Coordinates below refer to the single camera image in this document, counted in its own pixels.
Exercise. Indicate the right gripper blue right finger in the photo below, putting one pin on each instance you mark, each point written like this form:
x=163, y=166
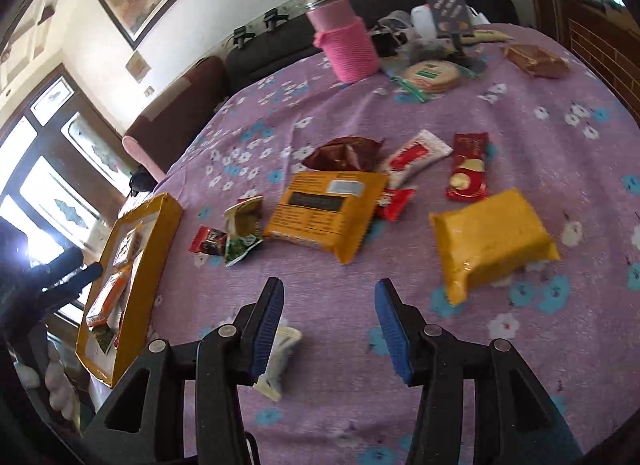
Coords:
x=516, y=422

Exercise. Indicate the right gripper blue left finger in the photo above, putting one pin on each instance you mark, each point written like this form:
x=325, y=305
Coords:
x=180, y=404

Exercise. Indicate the large yellow snack pack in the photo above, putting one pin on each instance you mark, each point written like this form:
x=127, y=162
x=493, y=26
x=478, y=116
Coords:
x=485, y=241

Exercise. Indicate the small dark red candy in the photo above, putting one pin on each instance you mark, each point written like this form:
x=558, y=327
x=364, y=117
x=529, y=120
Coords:
x=209, y=241

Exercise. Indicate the green white snack packet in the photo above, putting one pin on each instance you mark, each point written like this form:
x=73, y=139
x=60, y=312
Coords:
x=241, y=222

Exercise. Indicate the orange biscuit pack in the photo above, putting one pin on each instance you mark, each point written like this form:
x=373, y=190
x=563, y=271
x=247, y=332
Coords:
x=330, y=211

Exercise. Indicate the dark red crinkled snack bag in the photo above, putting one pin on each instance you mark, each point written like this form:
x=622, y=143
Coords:
x=345, y=154

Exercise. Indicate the yellow cardboard box tray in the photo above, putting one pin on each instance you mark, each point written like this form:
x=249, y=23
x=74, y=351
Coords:
x=114, y=326

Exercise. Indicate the purple floral tablecloth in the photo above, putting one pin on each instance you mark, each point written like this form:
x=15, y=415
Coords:
x=568, y=145

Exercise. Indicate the red gold long snack bar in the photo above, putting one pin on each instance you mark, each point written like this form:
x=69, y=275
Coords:
x=467, y=181

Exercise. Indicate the white red snack sachet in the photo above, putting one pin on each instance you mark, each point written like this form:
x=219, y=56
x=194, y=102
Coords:
x=420, y=151

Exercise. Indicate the maroon armchair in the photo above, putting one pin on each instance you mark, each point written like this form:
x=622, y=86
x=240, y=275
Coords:
x=168, y=125

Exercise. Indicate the round cracker pack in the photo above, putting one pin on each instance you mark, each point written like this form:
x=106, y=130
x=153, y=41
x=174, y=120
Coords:
x=426, y=80

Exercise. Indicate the brown wrapped snack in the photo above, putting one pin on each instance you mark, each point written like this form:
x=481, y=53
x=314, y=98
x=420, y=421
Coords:
x=536, y=61

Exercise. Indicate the beige long snack pack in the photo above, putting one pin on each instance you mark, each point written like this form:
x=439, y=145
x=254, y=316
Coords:
x=487, y=36

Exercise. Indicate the white plastic jar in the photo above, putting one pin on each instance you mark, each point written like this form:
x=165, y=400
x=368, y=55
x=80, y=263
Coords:
x=423, y=22

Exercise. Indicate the black phone stand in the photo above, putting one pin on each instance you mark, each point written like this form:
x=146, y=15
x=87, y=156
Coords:
x=452, y=22

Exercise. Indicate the pink sleeved glass bottle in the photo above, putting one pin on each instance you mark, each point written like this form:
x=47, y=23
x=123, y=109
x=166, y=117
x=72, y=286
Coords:
x=344, y=38

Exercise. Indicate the window door frame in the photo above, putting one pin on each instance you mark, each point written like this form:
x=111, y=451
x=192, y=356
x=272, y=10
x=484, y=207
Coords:
x=64, y=173

